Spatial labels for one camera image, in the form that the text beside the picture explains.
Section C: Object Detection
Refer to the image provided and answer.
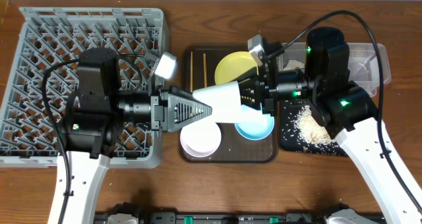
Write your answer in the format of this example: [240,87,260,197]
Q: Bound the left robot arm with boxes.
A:
[42,47,212,223]

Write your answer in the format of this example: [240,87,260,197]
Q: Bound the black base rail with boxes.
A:
[94,202,386,224]

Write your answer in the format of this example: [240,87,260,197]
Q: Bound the black waste tray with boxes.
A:
[278,98,349,157]

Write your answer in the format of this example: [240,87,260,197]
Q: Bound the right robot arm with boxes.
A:
[237,27,421,223]

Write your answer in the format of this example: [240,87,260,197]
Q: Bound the yellow round plate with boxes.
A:
[214,51,258,85]

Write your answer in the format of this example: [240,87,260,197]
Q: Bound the pink white bowl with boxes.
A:
[180,121,222,157]

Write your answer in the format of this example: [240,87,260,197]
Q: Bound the white tissue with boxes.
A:
[284,60,305,70]

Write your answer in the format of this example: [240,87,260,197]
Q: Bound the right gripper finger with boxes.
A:
[237,67,264,88]
[239,86,262,110]

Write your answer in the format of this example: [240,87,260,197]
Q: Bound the dark brown serving tray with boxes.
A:
[179,43,278,163]

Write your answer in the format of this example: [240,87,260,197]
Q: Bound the grey plastic dish rack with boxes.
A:
[1,7,169,168]

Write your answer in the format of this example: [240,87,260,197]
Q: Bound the white cup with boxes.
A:
[193,81,241,123]

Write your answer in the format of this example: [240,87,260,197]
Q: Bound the clear plastic bin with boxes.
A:
[276,40,391,102]

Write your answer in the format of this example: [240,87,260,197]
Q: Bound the wooden chopstick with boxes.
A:
[202,53,208,88]
[190,51,193,92]

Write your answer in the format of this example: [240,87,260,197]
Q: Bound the food scraps rice pile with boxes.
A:
[282,103,337,152]

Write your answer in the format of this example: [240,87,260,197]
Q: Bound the light blue bowl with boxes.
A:
[235,105,275,140]

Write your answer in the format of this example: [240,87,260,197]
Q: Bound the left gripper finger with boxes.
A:
[166,95,212,132]
[167,86,195,102]

